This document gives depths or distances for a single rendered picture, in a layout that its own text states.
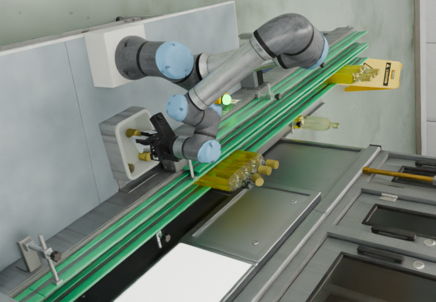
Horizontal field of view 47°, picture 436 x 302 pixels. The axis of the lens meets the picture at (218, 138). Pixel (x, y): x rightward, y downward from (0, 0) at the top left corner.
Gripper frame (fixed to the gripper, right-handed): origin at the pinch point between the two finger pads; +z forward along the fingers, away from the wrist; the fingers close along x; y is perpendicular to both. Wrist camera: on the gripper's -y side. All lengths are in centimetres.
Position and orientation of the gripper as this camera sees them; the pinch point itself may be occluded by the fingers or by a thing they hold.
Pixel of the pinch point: (136, 134)
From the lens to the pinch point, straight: 181.8
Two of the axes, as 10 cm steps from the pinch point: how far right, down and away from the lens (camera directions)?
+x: 5.8, -3.9, 7.1
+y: 1.5, 9.1, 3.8
